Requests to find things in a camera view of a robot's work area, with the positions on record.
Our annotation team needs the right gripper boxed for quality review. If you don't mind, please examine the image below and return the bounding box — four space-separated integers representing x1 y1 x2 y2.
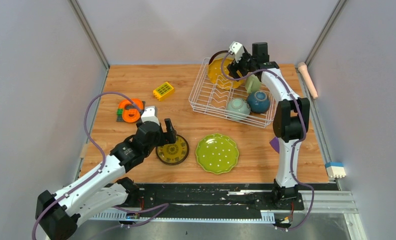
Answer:
227 49 256 82

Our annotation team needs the yellow patterned black-rimmed plate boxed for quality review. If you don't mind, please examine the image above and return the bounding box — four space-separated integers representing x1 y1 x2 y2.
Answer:
155 134 190 166

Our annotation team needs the yellow dotted plate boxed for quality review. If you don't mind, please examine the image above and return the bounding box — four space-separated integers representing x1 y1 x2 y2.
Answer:
207 58 246 90

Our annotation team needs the green dotted plate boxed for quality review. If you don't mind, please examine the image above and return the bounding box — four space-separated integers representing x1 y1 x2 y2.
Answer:
195 133 240 175

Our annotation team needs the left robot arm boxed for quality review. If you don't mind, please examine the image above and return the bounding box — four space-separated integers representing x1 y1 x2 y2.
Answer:
31 118 177 240

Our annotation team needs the light green mug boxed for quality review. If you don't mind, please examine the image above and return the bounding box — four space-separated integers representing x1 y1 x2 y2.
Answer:
244 74 262 94

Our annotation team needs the brown-rimmed white plate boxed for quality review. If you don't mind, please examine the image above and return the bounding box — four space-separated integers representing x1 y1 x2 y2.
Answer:
208 50 230 65

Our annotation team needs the dark blue bowl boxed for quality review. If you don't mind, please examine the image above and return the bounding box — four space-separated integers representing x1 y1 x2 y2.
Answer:
246 90 271 114

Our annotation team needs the yellow toy brick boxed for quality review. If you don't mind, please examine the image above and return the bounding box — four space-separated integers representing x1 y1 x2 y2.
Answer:
152 81 175 102

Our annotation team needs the orange toy on grey base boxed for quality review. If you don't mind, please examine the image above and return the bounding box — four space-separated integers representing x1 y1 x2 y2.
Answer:
116 98 145 123

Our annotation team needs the light teal bowl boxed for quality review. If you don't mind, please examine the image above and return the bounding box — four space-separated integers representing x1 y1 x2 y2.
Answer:
226 97 251 121

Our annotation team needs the purple metronome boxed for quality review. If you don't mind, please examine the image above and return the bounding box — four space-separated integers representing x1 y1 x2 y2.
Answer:
269 137 280 154

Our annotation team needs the blue and white toy brick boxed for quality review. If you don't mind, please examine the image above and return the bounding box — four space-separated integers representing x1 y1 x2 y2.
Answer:
324 162 347 179

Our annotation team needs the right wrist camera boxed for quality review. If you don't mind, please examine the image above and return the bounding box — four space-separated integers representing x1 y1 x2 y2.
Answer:
228 41 245 63

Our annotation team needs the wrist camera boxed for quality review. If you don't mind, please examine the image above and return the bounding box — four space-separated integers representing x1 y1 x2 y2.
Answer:
228 41 245 63
140 106 161 126

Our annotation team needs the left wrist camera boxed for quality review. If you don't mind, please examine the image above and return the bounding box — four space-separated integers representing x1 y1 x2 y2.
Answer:
140 106 161 126

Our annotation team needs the beige cylinder handle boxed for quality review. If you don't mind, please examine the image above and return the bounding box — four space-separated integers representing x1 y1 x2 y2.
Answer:
297 62 319 99

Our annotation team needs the white wire dish rack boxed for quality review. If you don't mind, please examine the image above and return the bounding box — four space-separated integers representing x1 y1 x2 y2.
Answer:
188 57 277 128

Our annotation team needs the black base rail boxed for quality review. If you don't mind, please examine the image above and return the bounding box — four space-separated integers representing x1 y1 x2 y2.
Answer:
122 183 305 220

